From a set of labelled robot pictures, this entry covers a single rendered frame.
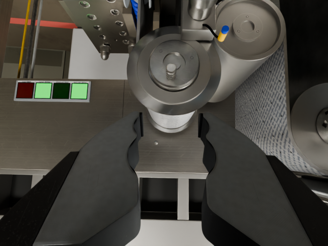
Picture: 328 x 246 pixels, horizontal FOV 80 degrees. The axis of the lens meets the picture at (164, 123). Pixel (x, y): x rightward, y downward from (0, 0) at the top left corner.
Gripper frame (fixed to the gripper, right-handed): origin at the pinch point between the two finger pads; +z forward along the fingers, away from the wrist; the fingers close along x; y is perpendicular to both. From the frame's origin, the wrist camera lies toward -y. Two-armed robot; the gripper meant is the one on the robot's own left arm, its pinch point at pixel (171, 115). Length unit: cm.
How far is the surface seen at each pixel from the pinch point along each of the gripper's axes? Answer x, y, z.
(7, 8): -76, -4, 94
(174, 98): 0.8, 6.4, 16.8
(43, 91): -41, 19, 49
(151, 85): -2.9, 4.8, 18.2
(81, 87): -29, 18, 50
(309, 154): 21.0, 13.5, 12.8
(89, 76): -83, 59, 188
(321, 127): 22.4, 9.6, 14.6
